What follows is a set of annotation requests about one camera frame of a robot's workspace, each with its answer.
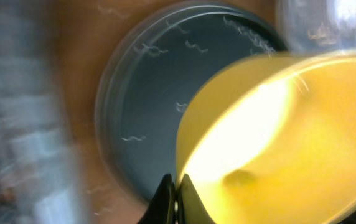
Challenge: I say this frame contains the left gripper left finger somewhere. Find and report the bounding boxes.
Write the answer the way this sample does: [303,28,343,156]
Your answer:
[138,174,175,224]

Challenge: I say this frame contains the yellow bowl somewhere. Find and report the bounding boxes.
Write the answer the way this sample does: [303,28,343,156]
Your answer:
[176,49,356,223]

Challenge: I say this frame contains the grey dishwasher rack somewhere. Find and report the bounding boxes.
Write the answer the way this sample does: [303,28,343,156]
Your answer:
[0,1,90,223]

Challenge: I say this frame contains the clear plastic bin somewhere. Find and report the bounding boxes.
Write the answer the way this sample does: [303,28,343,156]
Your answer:
[276,0,356,54]

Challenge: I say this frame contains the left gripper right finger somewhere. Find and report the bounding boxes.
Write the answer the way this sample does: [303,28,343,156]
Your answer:
[177,174,215,224]

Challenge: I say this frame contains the round black tray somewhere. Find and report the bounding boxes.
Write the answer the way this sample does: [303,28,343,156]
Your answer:
[95,1,287,201]

